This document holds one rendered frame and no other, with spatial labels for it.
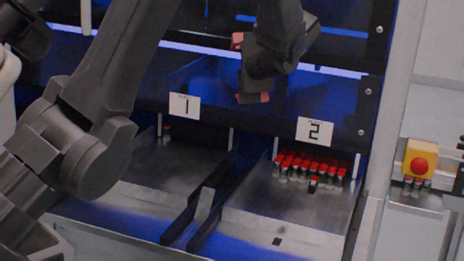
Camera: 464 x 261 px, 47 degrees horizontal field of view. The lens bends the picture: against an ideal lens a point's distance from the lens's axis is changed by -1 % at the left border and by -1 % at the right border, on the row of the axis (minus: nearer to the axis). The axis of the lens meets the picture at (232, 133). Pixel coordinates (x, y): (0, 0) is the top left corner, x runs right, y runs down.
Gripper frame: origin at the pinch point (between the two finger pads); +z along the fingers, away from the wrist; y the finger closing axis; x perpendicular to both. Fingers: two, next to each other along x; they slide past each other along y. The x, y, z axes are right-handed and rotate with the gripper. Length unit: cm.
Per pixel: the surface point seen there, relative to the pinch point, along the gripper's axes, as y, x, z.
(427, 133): -33, -276, 211
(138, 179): -22.0, 16.7, 24.1
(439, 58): 37, -388, 293
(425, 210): -35, -42, -8
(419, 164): -23.7, -36.8, -12.8
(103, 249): -46, 18, 65
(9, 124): -5, 42, 60
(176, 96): -2.6, 3.3, 28.5
